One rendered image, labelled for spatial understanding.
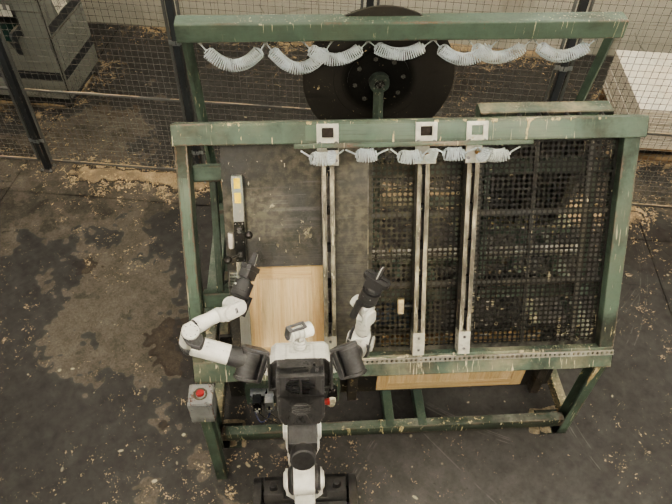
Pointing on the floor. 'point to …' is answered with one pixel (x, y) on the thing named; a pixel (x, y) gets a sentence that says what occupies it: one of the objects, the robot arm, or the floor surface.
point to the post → (215, 449)
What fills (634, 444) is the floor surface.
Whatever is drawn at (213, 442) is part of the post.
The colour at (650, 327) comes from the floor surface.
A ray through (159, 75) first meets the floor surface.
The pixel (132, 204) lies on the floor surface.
